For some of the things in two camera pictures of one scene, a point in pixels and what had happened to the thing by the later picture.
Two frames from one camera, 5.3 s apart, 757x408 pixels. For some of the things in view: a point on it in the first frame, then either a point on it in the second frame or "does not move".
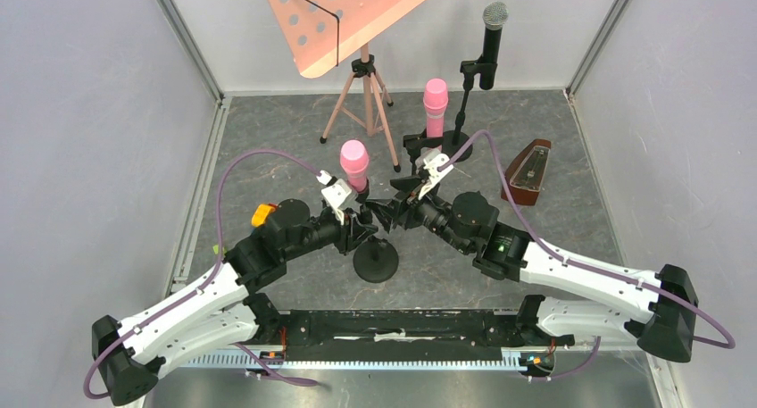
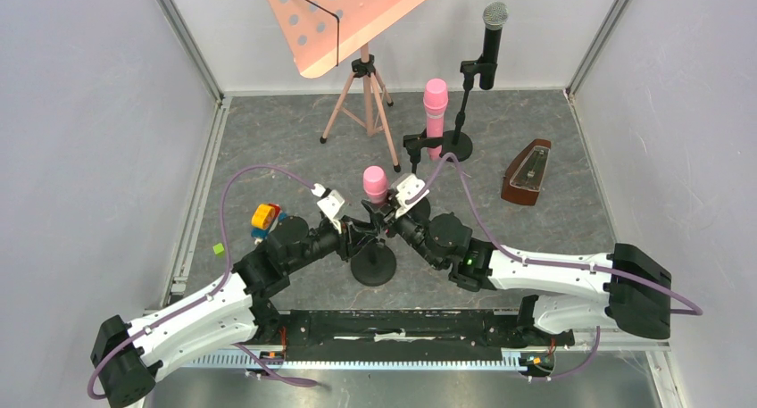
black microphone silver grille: x=494 y=16 does not move
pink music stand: x=323 y=20 does not move
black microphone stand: x=375 y=261 does not move
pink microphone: x=354 y=158 -> x=375 y=184
